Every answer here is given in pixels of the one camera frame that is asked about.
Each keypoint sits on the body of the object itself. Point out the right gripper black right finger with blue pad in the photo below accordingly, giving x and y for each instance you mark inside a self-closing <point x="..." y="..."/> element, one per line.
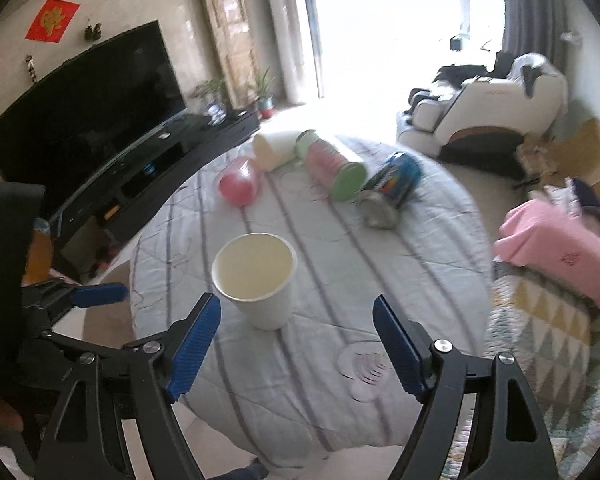
<point x="508" y="438"/>

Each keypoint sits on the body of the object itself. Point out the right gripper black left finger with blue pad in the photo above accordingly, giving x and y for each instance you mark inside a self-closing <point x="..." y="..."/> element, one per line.
<point x="84" y="438"/>

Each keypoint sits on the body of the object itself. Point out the white paper cup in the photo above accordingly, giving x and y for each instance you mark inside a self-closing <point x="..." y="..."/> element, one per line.
<point x="274" y="149"/>
<point x="256" y="272"/>

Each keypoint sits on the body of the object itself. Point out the pink plastic cup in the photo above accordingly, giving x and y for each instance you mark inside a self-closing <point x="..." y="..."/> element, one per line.
<point x="239" y="182"/>

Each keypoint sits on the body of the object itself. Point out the brown wooden stool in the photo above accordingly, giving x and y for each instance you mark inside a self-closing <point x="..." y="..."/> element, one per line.
<point x="110" y="325"/>

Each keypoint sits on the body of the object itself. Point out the triangle pattern sofa cover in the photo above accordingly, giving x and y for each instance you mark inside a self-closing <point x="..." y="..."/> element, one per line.
<point x="554" y="335"/>

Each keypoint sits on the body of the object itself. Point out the black tv cabinet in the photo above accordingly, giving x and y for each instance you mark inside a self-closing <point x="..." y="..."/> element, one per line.
<point x="97" y="207"/>

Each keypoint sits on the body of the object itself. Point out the pink folded towel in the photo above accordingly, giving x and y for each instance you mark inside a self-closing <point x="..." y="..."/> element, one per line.
<point x="544" y="238"/>

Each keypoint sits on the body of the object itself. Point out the dark navy cloth on sofa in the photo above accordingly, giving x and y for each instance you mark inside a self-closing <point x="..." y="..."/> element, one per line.
<point x="587" y="198"/>

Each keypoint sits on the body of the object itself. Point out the large black television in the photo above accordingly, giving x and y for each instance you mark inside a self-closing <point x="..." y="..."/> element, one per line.
<point x="87" y="111"/>

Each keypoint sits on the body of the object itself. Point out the glass globe ornament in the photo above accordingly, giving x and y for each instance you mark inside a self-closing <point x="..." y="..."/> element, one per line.
<point x="215" y="112"/>

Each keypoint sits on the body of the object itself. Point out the pink canister green lid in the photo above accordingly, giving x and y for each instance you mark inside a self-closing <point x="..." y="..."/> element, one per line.
<point x="338" y="169"/>

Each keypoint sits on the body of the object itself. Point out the blue black tin can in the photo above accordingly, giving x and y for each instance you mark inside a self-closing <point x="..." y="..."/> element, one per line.
<point x="383" y="196"/>

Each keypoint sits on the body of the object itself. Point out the potted plant red pot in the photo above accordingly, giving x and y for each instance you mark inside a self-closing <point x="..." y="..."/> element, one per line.
<point x="261" y="88"/>

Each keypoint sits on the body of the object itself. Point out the tan sofa cushions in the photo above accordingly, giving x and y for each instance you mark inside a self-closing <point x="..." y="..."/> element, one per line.
<point x="549" y="164"/>

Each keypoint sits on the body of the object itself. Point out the white massage chair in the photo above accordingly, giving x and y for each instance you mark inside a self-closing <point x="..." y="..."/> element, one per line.
<point x="470" y="109"/>

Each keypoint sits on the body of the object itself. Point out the red fu paper square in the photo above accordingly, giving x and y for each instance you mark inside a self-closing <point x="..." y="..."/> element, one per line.
<point x="52" y="20"/>

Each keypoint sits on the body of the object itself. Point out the white standing air conditioner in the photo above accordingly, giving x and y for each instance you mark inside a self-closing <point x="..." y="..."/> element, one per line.
<point x="295" y="50"/>

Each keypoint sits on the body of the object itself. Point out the grey striped right curtain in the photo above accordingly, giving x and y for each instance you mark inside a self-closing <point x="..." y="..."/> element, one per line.
<point x="535" y="26"/>

